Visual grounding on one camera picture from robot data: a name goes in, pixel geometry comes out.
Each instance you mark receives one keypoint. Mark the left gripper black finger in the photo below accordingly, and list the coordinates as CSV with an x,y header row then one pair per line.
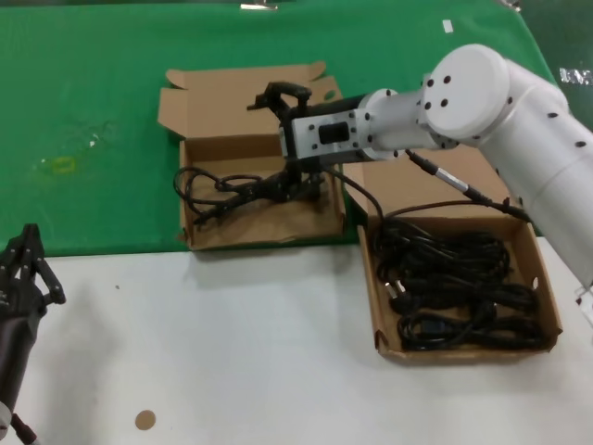
x,y
39,269
11,259

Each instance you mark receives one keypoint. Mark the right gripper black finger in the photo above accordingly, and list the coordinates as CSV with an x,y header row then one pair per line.
x,y
282,90
296,187

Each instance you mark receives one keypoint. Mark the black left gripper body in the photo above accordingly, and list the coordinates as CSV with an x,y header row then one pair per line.
x,y
14,301

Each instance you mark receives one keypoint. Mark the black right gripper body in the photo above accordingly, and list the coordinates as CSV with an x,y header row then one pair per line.
x,y
287,139

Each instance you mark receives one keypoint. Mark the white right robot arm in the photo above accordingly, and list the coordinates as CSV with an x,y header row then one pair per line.
x,y
463,92

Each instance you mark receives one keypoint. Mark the cardboard box with torn edge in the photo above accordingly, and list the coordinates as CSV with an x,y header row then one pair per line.
x,y
278,225

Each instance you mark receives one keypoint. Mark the open cardboard box intact edge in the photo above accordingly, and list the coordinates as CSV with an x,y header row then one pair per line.
x,y
417,190

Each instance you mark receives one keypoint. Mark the brown cardboard disc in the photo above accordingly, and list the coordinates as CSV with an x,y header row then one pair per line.
x,y
145,420

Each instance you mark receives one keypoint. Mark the white tape piece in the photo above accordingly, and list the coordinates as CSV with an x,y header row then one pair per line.
x,y
447,26

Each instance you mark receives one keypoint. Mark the green table cloth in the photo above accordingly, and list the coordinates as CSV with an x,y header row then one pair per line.
x,y
92,69

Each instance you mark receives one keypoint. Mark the shiny silver floor debris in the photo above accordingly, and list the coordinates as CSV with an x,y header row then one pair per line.
x,y
574,76

